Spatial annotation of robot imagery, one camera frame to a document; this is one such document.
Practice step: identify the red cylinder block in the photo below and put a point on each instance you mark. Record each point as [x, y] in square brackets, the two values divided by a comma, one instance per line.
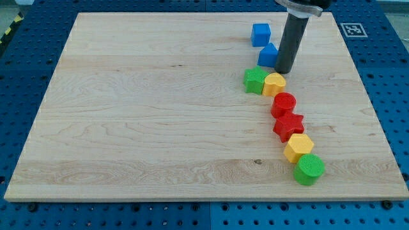
[282, 103]

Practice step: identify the yellow heart block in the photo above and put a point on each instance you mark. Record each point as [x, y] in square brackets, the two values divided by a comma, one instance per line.
[274, 84]

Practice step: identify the green cylinder block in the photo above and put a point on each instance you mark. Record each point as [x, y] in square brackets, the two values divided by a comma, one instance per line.
[308, 169]

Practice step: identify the green star block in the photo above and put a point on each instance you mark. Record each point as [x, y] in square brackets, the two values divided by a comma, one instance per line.
[254, 79]

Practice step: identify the yellow black hazard tape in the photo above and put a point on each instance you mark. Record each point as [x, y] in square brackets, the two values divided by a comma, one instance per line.
[11, 30]

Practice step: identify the red star block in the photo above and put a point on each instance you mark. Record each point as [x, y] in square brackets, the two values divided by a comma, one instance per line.
[287, 125]

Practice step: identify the blue cube block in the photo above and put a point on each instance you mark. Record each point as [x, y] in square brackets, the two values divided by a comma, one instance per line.
[260, 35]

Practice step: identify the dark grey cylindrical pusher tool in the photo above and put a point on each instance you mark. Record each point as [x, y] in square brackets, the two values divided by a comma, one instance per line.
[290, 42]

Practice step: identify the white fiducial marker tag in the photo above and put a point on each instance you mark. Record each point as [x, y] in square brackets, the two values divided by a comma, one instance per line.
[353, 30]

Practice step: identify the light wooden board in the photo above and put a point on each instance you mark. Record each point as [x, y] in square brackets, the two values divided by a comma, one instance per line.
[152, 107]

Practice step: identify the blue triangle block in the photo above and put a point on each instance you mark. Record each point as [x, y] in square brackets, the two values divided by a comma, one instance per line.
[268, 56]

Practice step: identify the yellow hexagon block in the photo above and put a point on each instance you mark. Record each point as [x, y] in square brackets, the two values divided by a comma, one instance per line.
[297, 146]

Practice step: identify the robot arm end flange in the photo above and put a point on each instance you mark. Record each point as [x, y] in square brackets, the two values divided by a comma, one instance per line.
[305, 8]

